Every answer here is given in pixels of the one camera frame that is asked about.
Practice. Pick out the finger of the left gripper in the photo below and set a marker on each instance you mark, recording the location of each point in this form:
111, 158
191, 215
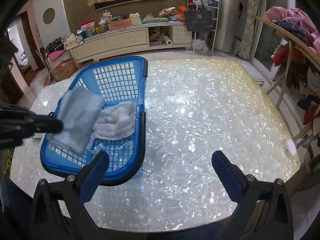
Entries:
43, 124

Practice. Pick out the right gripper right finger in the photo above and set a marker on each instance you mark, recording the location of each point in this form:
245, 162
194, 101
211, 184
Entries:
263, 208

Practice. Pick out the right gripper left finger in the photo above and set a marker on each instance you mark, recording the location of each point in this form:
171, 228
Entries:
58, 210

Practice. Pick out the light blue cloth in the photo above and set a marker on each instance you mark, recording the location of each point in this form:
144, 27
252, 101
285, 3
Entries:
78, 111

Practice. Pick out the white fluffy towel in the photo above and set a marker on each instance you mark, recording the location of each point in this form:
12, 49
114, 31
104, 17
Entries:
116, 122

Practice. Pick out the blue plastic basket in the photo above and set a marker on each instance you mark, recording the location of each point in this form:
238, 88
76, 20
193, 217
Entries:
116, 81

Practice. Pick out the small white round object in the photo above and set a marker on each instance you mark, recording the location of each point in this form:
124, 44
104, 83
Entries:
290, 148

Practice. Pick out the pink storage box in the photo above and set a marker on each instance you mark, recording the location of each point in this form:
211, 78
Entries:
119, 24

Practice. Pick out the white plastic jug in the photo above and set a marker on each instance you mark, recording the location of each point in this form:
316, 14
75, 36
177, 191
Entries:
135, 19

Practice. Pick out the paper roll in cabinet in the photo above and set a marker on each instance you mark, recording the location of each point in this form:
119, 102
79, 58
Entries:
167, 40

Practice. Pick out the cream TV cabinet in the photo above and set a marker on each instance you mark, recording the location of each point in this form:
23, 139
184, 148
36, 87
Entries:
136, 38

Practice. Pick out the wooden clothes rack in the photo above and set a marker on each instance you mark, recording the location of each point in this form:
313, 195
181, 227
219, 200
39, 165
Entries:
294, 42

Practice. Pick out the white metal shelf rack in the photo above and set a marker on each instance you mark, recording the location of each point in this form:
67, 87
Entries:
204, 41

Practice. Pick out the pink clothes pile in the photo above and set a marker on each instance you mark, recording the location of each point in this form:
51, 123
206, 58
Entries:
300, 18

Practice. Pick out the black shopping bag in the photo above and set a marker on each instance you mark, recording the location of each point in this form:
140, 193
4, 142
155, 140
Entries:
199, 20

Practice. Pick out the silver standing air conditioner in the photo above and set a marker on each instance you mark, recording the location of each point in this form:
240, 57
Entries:
231, 24

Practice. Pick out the patterned curtain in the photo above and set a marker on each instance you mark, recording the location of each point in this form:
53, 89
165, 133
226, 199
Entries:
254, 8

